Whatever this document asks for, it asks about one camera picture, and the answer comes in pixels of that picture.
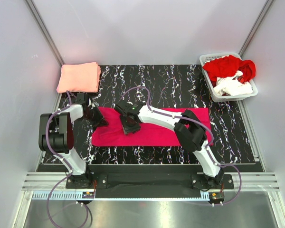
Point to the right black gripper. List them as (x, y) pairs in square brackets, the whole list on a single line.
[(127, 129)]

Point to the red t shirt in basket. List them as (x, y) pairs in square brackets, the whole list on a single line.
[(228, 66)]

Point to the aluminium frame post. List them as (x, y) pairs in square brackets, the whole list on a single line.
[(257, 24), (44, 31)]

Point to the right aluminium frame post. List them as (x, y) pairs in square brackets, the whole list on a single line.
[(257, 24)]

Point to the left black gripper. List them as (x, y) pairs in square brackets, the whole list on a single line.
[(99, 121)]

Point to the white printed t shirt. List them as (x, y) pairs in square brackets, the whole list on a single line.
[(232, 85)]

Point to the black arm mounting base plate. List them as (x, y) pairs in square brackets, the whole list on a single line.
[(110, 180)]

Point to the magenta pink t shirt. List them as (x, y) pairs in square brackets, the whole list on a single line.
[(149, 134)]

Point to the white plastic laundry basket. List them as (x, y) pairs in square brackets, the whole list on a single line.
[(223, 98)]

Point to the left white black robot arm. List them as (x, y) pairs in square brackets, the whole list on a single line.
[(56, 136)]

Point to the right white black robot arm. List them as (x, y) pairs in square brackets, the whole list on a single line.
[(189, 131)]

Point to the slotted white cable duct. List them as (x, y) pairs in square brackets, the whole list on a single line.
[(107, 196)]

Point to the left aluminium frame post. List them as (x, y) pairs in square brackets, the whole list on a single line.
[(44, 31)]

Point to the folded peach t shirt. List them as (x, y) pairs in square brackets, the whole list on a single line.
[(79, 78)]

